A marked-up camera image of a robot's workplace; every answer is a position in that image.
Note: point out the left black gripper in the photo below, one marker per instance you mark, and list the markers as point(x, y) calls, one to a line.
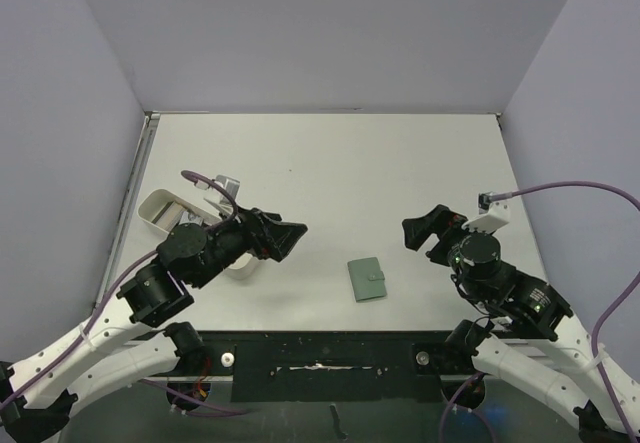
point(268, 235)

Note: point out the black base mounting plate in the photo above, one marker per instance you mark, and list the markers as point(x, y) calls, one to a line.
point(360, 366)

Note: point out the green card holder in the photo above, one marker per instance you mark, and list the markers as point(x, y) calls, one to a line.
point(367, 279)

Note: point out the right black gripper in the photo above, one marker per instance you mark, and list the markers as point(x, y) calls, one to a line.
point(445, 238)

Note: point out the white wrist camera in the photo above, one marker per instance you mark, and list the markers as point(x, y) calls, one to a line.
point(493, 213)
point(218, 200)

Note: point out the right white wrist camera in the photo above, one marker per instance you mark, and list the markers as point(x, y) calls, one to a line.
point(493, 213)

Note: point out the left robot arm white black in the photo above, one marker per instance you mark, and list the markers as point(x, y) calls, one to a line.
point(35, 396)

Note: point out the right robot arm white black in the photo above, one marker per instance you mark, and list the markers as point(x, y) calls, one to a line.
point(531, 338)

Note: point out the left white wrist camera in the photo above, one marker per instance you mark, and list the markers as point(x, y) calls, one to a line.
point(218, 200)

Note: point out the aluminium left side rail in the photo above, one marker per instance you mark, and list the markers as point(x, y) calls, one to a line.
point(141, 156)

